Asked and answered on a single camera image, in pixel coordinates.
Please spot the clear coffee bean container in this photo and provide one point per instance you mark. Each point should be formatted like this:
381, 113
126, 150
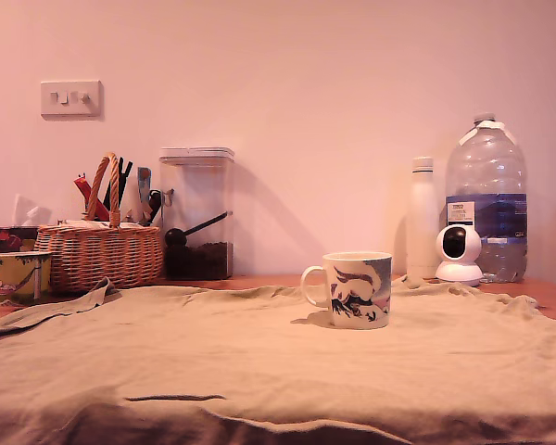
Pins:
199, 194

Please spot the black coffee scoop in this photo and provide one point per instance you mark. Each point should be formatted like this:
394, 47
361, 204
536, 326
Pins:
176, 237

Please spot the white mug with creature print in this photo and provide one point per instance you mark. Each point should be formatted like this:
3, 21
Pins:
359, 287

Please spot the blue sachet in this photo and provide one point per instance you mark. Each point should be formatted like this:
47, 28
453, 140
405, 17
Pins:
144, 186

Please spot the beige cloth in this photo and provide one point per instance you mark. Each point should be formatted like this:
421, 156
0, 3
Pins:
259, 361

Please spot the white insulated bottle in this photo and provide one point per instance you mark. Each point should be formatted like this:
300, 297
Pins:
424, 222

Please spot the black stick sachet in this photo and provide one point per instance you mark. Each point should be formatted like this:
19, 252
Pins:
114, 186
125, 181

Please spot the red sachet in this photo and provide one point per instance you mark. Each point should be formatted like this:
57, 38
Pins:
95, 205

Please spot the white papers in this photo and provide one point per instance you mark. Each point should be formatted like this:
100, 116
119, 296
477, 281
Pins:
92, 224

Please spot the large clear water bottle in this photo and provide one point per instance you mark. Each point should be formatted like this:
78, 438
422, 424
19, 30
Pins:
493, 176

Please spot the white paper tissue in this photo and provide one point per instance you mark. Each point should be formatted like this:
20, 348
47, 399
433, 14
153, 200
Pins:
30, 214

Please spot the yellow-green mug with hammock print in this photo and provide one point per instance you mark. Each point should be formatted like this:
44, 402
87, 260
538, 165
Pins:
21, 278

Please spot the dark printed tissue box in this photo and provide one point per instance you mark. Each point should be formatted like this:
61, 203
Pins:
14, 241

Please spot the small white round camera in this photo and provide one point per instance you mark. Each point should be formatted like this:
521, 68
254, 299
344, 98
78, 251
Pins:
458, 270

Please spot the white wall light switch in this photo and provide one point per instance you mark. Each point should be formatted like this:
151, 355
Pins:
72, 99

